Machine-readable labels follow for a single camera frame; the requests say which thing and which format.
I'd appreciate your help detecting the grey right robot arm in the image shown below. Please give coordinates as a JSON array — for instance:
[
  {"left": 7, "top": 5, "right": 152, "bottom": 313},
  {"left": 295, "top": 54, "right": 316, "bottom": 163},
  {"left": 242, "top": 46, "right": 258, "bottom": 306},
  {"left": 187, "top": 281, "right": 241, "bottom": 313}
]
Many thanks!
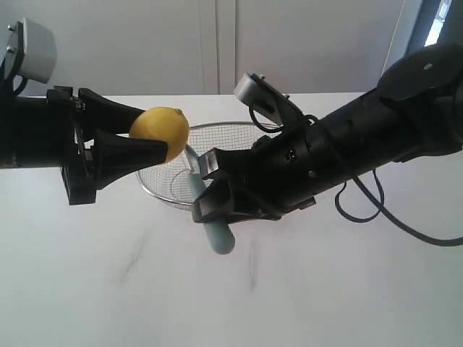
[{"left": 192, "top": 43, "right": 462, "bottom": 223}]

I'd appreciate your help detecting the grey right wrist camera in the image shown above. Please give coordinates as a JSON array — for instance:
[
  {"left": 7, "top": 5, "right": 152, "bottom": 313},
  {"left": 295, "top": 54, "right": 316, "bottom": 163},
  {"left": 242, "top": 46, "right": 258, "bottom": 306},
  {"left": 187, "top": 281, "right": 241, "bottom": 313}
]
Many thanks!
[{"left": 234, "top": 73, "right": 304, "bottom": 126}]

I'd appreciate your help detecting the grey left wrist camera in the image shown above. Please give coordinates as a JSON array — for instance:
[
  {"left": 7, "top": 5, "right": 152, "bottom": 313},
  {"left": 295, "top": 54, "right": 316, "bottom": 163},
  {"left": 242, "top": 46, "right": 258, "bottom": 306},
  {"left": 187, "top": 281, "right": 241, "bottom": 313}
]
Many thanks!
[{"left": 2, "top": 18, "right": 57, "bottom": 84}]

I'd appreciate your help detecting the teal handled peeler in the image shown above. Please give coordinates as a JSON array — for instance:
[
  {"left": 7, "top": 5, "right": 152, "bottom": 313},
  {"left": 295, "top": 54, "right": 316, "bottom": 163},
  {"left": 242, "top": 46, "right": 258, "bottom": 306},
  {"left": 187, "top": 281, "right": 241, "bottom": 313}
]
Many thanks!
[{"left": 184, "top": 145, "right": 235, "bottom": 255}]

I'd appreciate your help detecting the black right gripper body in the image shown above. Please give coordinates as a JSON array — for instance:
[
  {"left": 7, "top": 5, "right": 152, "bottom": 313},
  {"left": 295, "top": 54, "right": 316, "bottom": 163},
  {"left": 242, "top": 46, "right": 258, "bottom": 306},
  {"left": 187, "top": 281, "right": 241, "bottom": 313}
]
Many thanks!
[{"left": 216, "top": 123, "right": 347, "bottom": 220}]

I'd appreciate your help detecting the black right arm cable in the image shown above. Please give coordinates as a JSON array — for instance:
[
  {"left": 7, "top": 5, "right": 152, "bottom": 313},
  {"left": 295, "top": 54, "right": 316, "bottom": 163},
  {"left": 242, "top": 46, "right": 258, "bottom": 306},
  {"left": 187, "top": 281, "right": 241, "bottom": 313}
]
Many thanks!
[{"left": 249, "top": 104, "right": 463, "bottom": 247}]

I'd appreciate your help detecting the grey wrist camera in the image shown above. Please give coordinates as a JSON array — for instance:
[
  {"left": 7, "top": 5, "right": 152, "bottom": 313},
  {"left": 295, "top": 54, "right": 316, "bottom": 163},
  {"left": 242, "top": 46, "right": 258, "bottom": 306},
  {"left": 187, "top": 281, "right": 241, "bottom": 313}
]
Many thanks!
[
  {"left": 2, "top": 18, "right": 57, "bottom": 84},
  {"left": 234, "top": 73, "right": 304, "bottom": 126}
]

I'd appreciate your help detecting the yellow lemon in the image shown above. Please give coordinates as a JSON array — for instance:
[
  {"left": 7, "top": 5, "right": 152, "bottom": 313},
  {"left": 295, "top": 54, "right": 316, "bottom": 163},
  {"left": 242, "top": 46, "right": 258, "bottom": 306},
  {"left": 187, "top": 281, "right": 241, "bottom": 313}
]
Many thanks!
[{"left": 129, "top": 107, "right": 190, "bottom": 163}]

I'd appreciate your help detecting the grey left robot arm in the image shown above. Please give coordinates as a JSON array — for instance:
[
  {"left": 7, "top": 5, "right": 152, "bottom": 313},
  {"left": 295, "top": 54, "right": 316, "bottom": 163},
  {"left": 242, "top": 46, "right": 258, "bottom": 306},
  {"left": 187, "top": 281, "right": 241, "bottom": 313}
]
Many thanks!
[{"left": 1, "top": 78, "right": 168, "bottom": 205}]

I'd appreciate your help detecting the metal wire mesh basket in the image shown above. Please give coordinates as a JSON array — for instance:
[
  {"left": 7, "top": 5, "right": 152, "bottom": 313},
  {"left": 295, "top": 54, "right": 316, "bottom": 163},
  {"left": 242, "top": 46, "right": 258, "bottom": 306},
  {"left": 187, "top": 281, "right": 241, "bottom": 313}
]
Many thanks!
[{"left": 137, "top": 121, "right": 276, "bottom": 210}]

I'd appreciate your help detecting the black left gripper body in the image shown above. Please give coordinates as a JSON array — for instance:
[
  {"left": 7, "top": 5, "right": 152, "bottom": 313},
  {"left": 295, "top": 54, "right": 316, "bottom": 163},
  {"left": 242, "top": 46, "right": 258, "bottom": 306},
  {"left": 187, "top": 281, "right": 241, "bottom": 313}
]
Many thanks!
[{"left": 14, "top": 86, "right": 96, "bottom": 205}]

